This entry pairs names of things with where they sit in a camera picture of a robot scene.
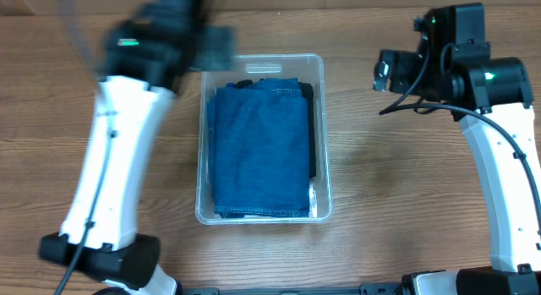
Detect black cloth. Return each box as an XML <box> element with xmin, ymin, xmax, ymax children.
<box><xmin>227</xmin><ymin>78</ymin><xmax>317</xmax><ymax>178</ymax></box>

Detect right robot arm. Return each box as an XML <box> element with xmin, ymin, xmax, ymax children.
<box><xmin>374</xmin><ymin>3</ymin><xmax>540</xmax><ymax>294</ymax></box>

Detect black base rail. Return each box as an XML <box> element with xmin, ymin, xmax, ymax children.
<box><xmin>183</xmin><ymin>282</ymin><xmax>403</xmax><ymax>295</ymax></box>

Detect clear plastic storage container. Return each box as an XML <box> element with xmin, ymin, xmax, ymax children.
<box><xmin>195</xmin><ymin>53</ymin><xmax>333</xmax><ymax>226</ymax></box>

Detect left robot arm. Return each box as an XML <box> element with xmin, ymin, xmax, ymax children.
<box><xmin>39</xmin><ymin>0</ymin><xmax>234</xmax><ymax>294</ymax></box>

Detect blue denim jeans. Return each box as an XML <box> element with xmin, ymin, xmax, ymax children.
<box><xmin>207</xmin><ymin>78</ymin><xmax>310</xmax><ymax>218</ymax></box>

